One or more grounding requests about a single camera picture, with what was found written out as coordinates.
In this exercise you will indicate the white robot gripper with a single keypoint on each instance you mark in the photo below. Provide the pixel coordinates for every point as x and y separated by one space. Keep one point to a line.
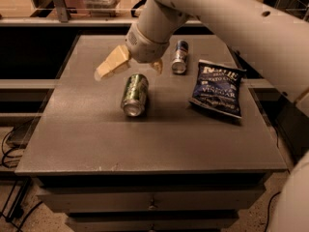
145 48

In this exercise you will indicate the green soda can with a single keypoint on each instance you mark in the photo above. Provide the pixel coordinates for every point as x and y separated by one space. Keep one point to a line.
135 95

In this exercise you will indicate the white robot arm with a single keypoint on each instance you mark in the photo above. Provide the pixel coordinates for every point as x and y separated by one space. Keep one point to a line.
275 44

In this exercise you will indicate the blue silver energy drink can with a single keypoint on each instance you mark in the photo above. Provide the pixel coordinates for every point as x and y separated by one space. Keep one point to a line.
179 62

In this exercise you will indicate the blue potato chip bag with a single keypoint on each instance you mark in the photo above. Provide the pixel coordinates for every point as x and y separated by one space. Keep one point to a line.
217 88

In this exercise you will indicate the grey drawer cabinet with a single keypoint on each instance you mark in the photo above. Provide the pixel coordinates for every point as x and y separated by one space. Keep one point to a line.
85 140

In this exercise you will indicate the upper drawer with knob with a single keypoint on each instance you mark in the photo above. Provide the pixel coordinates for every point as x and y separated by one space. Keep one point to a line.
99 200

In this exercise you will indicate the drawer with knob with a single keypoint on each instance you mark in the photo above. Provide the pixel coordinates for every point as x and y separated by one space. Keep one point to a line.
99 200
152 222

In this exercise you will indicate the lower drawer with knob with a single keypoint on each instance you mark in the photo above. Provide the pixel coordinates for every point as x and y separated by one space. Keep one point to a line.
152 222

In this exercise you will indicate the grey metal shelf rail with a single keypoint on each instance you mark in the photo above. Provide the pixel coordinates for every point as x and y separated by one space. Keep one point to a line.
64 20

